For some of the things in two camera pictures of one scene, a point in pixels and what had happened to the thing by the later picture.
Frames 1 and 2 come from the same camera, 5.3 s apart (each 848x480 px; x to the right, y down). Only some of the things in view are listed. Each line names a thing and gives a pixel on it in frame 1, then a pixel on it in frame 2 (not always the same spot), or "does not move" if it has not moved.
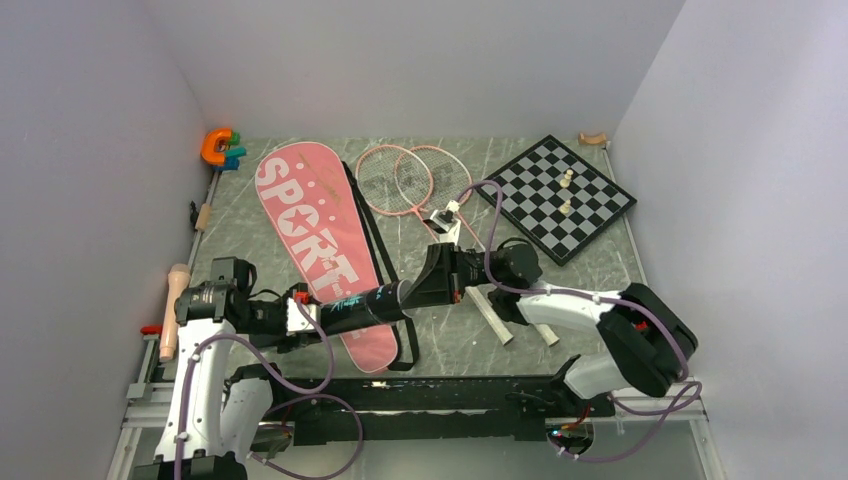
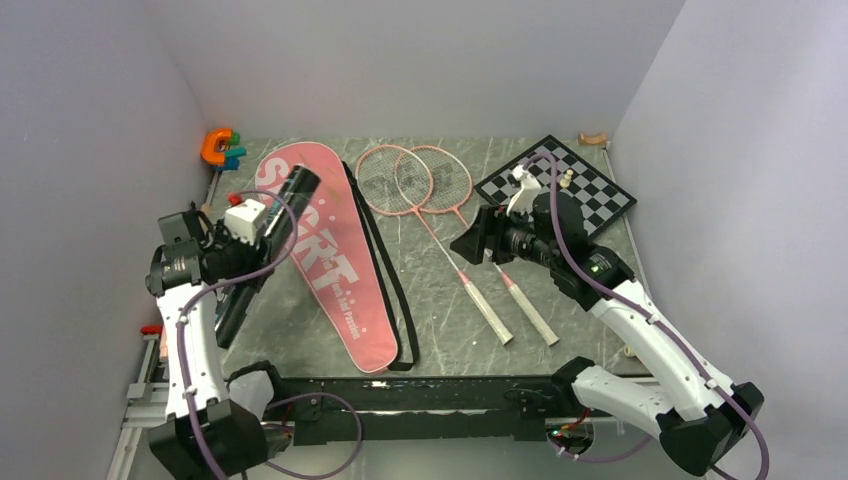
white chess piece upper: x=564 y=183 does not move
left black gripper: x=286 y=343 to x=261 y=253
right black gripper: x=442 y=280 to x=489 y=231
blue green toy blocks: x=232 y=153 does not move
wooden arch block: x=592 y=140 does not move
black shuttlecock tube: x=385 y=304 to x=278 y=231
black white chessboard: x=558 y=199 does not move
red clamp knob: x=151 y=329 does not move
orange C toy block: x=207 y=150 does not move
